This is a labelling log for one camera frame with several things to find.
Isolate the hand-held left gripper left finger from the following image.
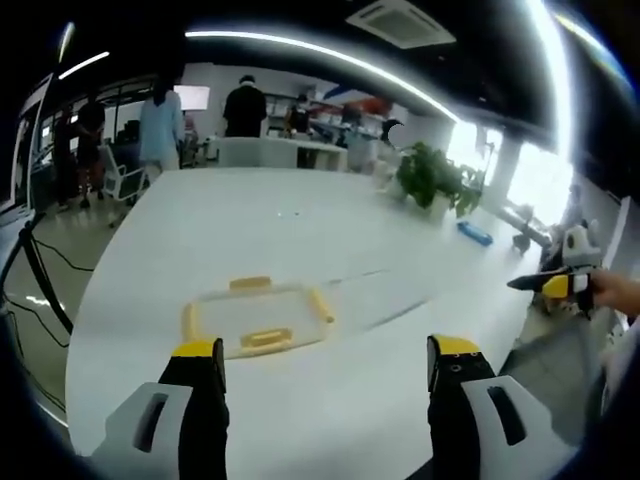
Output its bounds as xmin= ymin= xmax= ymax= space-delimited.
xmin=91 ymin=337 xmax=231 ymax=480

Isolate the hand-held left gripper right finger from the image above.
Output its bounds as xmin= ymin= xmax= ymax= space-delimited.
xmin=425 ymin=334 xmax=577 ymax=480

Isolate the person's right hand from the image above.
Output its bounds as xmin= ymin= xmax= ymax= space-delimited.
xmin=592 ymin=272 xmax=640 ymax=317

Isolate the blue flat object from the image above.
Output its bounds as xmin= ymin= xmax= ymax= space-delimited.
xmin=456 ymin=219 xmax=496 ymax=247

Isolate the clear lid with yellow clips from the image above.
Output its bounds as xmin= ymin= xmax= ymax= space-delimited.
xmin=181 ymin=274 xmax=337 ymax=361

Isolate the green potted plant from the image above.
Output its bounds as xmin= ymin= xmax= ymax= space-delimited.
xmin=396 ymin=141 xmax=487 ymax=219

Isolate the black tripod stand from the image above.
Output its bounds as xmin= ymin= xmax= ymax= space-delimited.
xmin=0 ymin=212 xmax=76 ymax=346

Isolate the white office chair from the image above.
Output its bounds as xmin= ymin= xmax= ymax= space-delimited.
xmin=98 ymin=143 xmax=152 ymax=229

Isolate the white counter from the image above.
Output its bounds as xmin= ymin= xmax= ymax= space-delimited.
xmin=215 ymin=135 xmax=350 ymax=172

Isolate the ceiling air vent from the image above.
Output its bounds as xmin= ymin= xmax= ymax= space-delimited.
xmin=346 ymin=0 xmax=457 ymax=50

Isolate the black floor cable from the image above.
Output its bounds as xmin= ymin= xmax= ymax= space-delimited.
xmin=34 ymin=238 xmax=97 ymax=272

